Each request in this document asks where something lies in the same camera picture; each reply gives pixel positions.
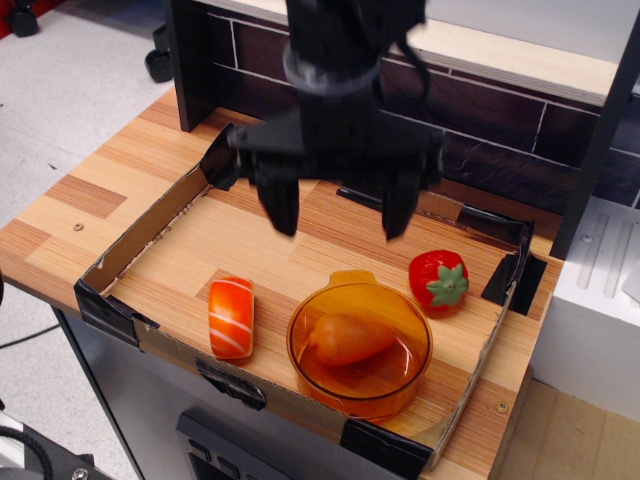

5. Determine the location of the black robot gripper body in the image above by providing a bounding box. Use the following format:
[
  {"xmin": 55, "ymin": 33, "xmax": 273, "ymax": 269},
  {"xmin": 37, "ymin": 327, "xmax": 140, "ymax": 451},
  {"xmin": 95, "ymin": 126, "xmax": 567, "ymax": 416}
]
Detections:
[{"xmin": 228, "ymin": 42, "xmax": 443, "ymax": 192}]

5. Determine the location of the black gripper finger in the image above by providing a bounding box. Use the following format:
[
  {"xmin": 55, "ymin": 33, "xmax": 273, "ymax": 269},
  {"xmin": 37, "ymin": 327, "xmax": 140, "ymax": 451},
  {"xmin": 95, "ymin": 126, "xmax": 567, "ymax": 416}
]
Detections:
[
  {"xmin": 257, "ymin": 178, "xmax": 299, "ymax": 237},
  {"xmin": 382, "ymin": 170, "xmax": 422, "ymax": 241}
]

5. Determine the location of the orange toy carrot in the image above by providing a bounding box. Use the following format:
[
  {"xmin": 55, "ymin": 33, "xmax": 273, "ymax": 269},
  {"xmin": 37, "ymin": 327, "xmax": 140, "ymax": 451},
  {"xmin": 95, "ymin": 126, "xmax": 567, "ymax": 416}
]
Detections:
[{"xmin": 308, "ymin": 313, "xmax": 397, "ymax": 366}]

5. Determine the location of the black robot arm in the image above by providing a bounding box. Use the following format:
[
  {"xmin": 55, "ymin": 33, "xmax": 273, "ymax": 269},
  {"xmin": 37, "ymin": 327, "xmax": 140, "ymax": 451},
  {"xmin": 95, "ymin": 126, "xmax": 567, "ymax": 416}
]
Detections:
[{"xmin": 228, "ymin": 1, "xmax": 443, "ymax": 239}]

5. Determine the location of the orange transparent plastic pot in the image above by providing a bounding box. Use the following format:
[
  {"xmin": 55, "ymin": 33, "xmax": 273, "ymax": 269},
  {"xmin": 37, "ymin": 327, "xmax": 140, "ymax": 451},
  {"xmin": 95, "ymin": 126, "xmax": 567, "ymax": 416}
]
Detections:
[{"xmin": 287, "ymin": 270, "xmax": 433, "ymax": 422}]

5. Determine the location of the cardboard fence with black tape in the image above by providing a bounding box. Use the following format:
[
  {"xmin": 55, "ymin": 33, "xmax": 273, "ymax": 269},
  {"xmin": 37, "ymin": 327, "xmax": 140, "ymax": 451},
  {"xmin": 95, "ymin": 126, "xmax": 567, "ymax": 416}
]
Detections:
[{"xmin": 75, "ymin": 138, "xmax": 540, "ymax": 479}]

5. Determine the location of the red toy strawberry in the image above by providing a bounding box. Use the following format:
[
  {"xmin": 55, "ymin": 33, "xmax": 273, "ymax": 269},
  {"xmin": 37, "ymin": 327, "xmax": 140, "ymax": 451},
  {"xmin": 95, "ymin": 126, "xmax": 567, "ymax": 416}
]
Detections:
[{"xmin": 408, "ymin": 250, "xmax": 469, "ymax": 311}]

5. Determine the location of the dark brick backsplash panel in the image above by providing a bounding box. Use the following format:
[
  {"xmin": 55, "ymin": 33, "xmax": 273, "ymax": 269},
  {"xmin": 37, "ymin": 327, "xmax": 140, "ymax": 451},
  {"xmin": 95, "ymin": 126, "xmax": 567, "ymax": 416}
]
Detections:
[{"xmin": 164, "ymin": 0, "xmax": 640, "ymax": 260}]

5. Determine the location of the salmon sushi toy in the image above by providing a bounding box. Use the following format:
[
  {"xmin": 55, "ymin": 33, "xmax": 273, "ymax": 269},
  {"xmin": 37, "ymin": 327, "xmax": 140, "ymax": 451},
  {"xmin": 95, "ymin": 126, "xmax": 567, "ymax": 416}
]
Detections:
[{"xmin": 208, "ymin": 277, "xmax": 255, "ymax": 360}]

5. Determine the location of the black chair caster wheel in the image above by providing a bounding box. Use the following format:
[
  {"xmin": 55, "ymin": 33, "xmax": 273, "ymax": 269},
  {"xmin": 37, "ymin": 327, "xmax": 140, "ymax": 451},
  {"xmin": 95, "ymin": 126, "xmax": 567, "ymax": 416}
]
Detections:
[{"xmin": 144, "ymin": 25, "xmax": 173, "ymax": 83}]

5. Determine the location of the white side cabinet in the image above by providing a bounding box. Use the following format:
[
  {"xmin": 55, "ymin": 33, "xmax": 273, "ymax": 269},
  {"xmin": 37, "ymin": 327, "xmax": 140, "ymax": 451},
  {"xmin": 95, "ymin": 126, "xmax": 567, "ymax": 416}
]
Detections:
[{"xmin": 531, "ymin": 197, "xmax": 639, "ymax": 420}]

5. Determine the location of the black caster top left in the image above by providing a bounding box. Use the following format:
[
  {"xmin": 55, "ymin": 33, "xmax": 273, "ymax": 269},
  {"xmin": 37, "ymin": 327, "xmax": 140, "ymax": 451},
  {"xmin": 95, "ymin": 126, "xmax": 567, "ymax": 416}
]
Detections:
[{"xmin": 1, "ymin": 0, "xmax": 40, "ymax": 38}]

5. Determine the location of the black equipment bottom left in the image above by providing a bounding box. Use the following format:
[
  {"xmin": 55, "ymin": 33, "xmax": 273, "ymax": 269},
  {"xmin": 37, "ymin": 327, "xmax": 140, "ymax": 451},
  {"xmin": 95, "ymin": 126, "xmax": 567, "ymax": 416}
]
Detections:
[{"xmin": 1, "ymin": 403, "xmax": 97, "ymax": 479}]

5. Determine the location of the black cable on floor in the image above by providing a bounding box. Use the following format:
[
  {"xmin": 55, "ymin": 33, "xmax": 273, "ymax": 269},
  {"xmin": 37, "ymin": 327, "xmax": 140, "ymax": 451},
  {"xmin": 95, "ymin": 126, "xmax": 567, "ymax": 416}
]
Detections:
[{"xmin": 0, "ymin": 322, "xmax": 61, "ymax": 350}]

